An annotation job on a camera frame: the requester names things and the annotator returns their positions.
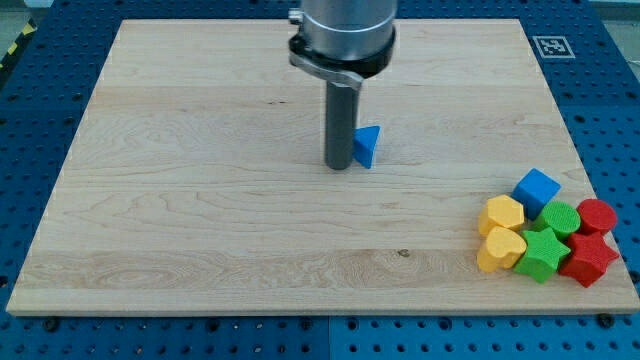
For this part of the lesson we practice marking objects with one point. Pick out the yellow heart block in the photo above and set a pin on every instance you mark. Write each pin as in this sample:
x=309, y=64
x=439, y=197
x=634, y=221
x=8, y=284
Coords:
x=501, y=249

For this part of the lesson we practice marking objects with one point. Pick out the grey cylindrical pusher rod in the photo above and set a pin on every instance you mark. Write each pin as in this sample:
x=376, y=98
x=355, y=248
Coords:
x=341, y=110

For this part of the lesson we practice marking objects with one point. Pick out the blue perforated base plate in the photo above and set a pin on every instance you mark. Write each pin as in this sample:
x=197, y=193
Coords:
x=47, y=92

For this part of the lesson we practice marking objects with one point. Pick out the blue triangle block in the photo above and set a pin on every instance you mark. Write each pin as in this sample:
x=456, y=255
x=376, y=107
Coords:
x=365, y=144

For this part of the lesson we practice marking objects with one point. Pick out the yellow hexagon block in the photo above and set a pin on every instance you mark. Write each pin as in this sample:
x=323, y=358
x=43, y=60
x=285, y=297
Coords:
x=502, y=211

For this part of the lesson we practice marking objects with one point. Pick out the red star block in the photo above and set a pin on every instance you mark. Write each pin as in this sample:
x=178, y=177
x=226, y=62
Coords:
x=589, y=259

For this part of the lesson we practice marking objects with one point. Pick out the blue cube block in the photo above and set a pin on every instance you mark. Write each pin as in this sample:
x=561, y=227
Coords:
x=534, y=191

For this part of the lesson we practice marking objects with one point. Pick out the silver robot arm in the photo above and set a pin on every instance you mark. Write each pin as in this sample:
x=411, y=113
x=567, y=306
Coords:
x=343, y=42

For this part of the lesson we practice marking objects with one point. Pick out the light wooden board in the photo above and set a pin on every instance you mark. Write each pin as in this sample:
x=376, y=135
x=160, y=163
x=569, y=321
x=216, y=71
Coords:
x=195, y=184

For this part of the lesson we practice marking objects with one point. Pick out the red cylinder block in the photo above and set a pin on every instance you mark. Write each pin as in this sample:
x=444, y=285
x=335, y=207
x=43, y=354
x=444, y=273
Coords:
x=596, y=216

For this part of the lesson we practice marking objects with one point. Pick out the green star block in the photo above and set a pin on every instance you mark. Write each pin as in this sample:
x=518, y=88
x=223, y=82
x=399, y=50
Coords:
x=543, y=255

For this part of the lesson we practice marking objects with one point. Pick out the green cylinder block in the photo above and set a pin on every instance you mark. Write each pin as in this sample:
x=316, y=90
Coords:
x=560, y=217

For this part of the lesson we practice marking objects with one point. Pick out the white fiducial marker tag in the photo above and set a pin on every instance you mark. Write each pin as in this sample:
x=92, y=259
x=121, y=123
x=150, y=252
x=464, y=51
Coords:
x=553, y=47

